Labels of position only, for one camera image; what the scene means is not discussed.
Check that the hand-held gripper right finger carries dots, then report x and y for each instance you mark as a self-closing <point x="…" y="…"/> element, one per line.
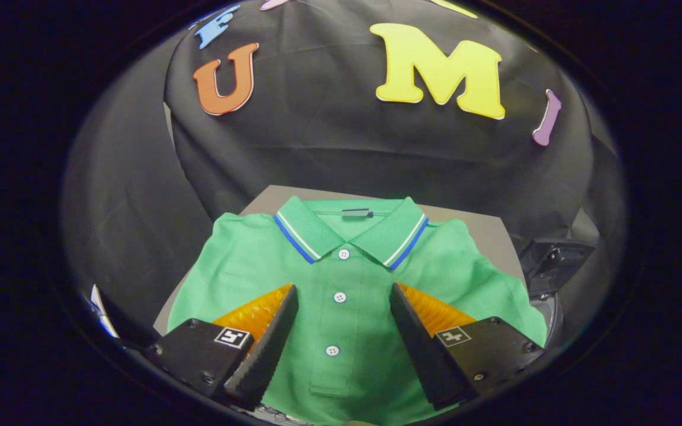
<point x="421" y="355"/>

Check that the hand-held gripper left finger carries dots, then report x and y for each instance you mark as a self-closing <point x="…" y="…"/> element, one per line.
<point x="264" y="355"/>

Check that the green polo shirt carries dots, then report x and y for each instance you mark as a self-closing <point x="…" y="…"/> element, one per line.
<point x="353" y="278"/>

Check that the dark glass washing machine lid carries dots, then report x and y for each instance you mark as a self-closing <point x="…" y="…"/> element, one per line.
<point x="554" y="260"/>

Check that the grey cabinet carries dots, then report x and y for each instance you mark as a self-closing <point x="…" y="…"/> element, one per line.
<point x="495" y="231"/>

